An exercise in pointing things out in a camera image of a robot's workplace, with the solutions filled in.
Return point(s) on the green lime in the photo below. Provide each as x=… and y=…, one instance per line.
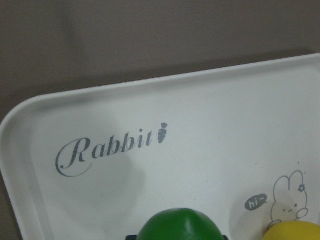
x=180, y=224

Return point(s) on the white rabbit tray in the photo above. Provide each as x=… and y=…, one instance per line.
x=240, y=144

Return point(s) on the yellow lemon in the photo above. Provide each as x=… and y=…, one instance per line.
x=293, y=230

